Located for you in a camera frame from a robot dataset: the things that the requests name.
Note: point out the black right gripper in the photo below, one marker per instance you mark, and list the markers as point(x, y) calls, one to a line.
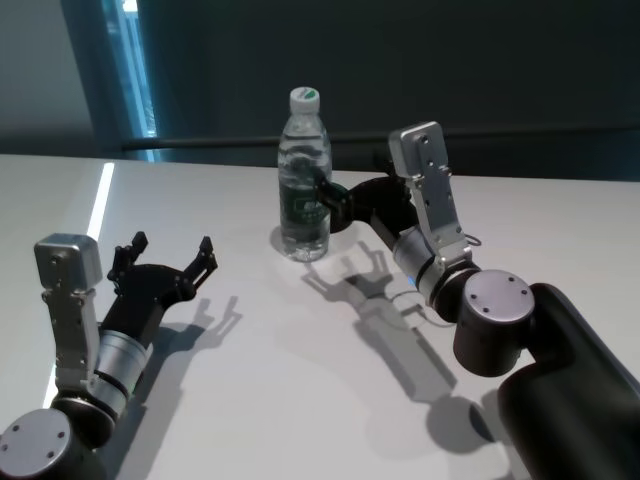
point(385, 205)

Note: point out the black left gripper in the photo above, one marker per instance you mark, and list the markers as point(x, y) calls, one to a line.
point(145, 295)

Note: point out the clear water bottle green label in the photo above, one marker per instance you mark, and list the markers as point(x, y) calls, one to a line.
point(304, 150)

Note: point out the left robot arm silver black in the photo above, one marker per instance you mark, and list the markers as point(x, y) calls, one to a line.
point(117, 357)

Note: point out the right robot arm silver black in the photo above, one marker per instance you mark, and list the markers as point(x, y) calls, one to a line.
point(525, 325)

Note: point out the green button black base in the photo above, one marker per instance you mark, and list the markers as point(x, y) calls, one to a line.
point(340, 226)

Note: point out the thick grey metal handrail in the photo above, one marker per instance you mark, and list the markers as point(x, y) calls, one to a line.
point(400, 138)

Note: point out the window glass strip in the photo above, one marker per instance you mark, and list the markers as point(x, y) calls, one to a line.
point(135, 90)

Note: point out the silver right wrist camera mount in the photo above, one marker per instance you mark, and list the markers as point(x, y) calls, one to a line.
point(435, 190)

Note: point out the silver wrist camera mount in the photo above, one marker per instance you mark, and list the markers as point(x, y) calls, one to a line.
point(435, 190)
point(70, 290)

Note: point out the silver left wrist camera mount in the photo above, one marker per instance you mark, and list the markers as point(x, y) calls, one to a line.
point(70, 290)

